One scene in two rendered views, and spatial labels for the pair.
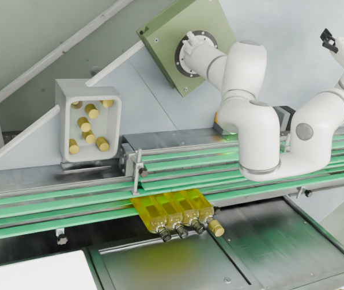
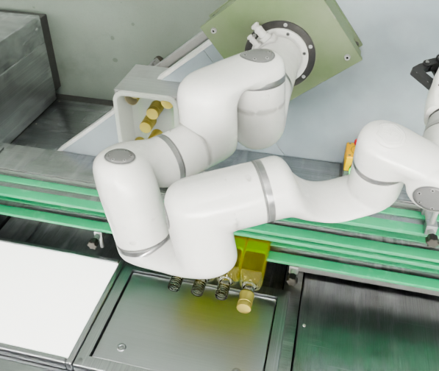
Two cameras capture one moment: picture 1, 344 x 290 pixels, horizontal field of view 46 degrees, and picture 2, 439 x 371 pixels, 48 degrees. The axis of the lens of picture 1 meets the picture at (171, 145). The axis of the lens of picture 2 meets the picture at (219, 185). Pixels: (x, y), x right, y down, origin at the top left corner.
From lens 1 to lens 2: 0.79 m
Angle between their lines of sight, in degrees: 37
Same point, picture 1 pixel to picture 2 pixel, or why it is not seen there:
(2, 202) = (51, 187)
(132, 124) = not seen: hidden behind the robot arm
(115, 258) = (141, 285)
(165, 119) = not seen: hidden behind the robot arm
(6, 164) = (82, 148)
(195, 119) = (312, 146)
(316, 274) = not seen: outside the picture
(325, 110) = (195, 192)
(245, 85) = (187, 122)
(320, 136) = (176, 230)
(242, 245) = (315, 340)
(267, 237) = (367, 347)
